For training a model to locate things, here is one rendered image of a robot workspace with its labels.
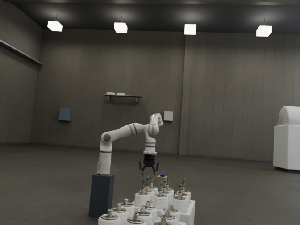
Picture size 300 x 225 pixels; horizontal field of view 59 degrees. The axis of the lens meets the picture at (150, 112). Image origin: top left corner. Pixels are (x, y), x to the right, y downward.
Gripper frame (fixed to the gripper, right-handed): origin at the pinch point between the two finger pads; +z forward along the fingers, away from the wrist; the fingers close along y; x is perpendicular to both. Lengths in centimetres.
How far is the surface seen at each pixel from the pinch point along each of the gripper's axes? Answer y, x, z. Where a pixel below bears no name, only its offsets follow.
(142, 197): 3.0, 16.1, 12.0
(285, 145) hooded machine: -357, -477, -32
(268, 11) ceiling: -410, -711, -503
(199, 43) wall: -215, -932, -454
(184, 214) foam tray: -21.9, 26.1, 17.9
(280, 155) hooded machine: -358, -506, -4
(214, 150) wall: -297, -922, 5
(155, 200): -4.7, 17.8, 12.5
